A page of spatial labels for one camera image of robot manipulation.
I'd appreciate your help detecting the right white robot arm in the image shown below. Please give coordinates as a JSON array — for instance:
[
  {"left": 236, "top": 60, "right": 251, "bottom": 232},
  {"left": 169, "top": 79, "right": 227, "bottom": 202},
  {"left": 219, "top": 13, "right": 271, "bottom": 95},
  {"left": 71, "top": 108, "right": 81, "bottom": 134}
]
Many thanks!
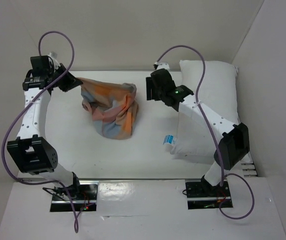
[{"left": 146, "top": 68, "right": 250, "bottom": 196}]

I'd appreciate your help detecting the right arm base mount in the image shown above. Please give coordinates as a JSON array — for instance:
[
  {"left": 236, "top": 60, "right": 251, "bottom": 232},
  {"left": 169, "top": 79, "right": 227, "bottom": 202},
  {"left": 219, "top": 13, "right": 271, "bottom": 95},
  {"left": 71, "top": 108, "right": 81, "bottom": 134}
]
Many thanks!
[{"left": 182, "top": 180, "right": 233, "bottom": 210}]

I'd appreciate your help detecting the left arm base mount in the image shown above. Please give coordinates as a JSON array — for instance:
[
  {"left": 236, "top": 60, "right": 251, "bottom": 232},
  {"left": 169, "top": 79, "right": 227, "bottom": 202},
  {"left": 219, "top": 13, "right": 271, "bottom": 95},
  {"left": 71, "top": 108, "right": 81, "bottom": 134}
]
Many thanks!
[{"left": 42, "top": 180, "right": 98, "bottom": 213}]

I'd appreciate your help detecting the white pillow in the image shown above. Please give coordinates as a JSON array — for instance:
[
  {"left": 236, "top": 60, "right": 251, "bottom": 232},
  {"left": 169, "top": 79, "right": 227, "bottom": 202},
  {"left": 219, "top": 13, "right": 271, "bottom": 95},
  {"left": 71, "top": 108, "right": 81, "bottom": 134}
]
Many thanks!
[{"left": 170, "top": 60, "right": 238, "bottom": 157}]

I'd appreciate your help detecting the blue white pillow tag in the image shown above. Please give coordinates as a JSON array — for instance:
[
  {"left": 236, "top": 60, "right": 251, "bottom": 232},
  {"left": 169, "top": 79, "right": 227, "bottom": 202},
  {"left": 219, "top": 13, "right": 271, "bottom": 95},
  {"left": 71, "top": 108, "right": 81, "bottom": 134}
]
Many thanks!
[{"left": 163, "top": 134, "right": 177, "bottom": 146}]

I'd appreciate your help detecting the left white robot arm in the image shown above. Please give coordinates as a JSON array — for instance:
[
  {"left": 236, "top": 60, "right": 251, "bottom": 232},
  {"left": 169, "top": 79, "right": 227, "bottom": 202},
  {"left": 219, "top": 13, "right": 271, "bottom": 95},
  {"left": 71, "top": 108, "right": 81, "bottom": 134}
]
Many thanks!
[{"left": 7, "top": 51, "right": 81, "bottom": 200}]

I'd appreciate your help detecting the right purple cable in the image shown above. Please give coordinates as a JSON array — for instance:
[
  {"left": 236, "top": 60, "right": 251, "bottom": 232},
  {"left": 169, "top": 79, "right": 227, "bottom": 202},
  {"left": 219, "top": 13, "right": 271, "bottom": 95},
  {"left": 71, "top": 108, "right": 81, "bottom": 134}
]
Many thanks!
[{"left": 155, "top": 44, "right": 255, "bottom": 221}]

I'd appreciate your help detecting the aluminium table frame rail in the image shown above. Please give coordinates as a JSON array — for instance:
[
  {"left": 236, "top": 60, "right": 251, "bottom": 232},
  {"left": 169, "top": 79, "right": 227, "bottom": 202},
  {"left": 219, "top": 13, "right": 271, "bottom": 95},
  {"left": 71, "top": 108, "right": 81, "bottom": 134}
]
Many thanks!
[{"left": 237, "top": 72, "right": 258, "bottom": 178}]

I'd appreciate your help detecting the checkered orange blue pillowcase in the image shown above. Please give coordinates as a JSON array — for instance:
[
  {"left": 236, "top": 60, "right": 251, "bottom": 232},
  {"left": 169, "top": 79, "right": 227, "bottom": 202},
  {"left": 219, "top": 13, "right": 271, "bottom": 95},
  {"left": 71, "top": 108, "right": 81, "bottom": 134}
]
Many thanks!
[{"left": 79, "top": 78, "right": 139, "bottom": 140}]

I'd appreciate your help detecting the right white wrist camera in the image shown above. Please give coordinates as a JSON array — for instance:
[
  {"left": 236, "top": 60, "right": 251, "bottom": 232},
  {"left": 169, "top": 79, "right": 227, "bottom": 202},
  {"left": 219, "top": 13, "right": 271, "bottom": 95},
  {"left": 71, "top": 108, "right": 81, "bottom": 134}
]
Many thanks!
[{"left": 153, "top": 62, "right": 170, "bottom": 70}]

